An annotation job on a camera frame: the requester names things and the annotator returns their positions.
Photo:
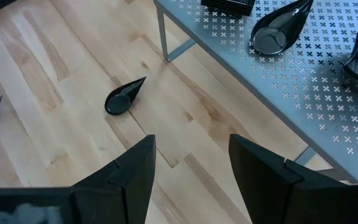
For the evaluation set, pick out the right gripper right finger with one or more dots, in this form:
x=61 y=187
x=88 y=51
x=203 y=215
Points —
x=269 y=193

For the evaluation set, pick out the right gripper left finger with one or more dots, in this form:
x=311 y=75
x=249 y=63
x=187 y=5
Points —
x=129 y=186

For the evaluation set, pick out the grey perforated metal shelf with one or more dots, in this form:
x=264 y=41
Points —
x=306 y=93

